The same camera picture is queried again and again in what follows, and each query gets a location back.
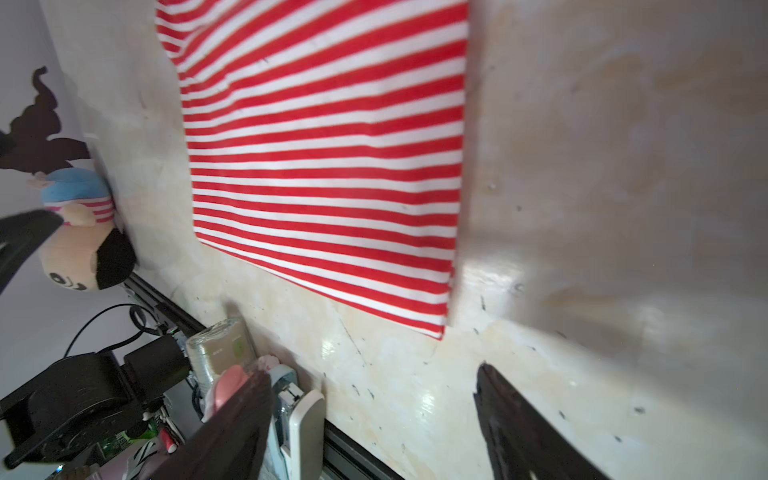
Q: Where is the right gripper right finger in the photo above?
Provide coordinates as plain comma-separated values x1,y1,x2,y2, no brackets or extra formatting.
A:
474,363,606,480

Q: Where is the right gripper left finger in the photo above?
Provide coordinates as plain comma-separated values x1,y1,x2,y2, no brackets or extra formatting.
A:
149,372,273,480

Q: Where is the red white striped tank top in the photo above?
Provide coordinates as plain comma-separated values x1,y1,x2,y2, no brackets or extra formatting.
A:
155,1,469,339

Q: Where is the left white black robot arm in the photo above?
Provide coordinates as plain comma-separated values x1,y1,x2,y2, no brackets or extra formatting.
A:
1,303,191,469

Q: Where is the small pink toy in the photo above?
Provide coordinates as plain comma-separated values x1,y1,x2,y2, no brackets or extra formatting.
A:
202,355,280,423

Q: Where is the plush doll head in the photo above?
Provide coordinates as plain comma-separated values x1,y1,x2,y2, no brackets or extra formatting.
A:
31,168,137,292

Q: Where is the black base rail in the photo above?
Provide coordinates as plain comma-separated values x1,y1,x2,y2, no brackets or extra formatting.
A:
122,272,403,480

